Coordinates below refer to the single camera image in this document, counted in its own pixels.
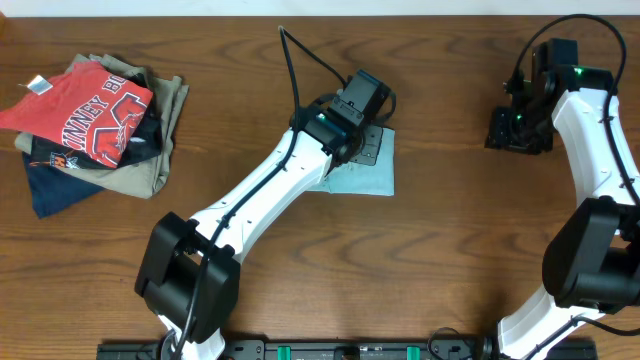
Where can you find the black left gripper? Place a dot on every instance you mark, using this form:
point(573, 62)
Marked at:
point(375, 140)

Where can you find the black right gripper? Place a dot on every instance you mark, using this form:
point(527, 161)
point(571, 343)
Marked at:
point(500, 138)

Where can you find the light blue t-shirt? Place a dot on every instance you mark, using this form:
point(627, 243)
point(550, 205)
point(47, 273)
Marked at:
point(352, 178)

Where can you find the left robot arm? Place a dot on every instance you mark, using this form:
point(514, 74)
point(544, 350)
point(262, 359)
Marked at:
point(190, 273)

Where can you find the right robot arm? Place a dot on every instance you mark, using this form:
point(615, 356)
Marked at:
point(591, 267)

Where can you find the black printed folded t-shirt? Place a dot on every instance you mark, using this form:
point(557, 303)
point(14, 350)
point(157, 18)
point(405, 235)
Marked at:
point(144, 144)

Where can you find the khaki folded garment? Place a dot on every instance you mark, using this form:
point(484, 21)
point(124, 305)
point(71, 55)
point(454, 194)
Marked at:
point(144, 179)

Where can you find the red printed folded t-shirt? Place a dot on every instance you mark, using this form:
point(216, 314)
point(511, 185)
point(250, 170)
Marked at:
point(88, 109)

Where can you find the navy blue folded garment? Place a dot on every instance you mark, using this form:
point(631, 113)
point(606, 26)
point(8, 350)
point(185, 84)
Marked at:
point(53, 191)

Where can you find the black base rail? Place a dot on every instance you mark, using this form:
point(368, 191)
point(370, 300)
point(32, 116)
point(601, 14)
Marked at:
point(445, 345)

